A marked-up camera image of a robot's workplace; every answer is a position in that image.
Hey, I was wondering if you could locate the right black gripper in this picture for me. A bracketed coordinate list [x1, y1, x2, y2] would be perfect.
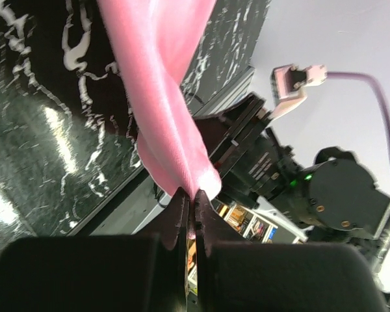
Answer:
[195, 93, 306, 208]

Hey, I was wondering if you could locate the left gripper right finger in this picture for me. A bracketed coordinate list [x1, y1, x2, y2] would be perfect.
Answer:
[194, 191, 387, 311]

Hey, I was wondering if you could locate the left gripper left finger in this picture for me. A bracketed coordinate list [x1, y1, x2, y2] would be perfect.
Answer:
[0, 189, 190, 311]

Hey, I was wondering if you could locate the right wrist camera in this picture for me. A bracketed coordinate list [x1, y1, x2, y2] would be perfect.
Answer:
[270, 64, 328, 120]

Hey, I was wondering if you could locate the pink t shirt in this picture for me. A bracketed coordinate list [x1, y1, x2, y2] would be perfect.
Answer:
[98, 1, 222, 199]

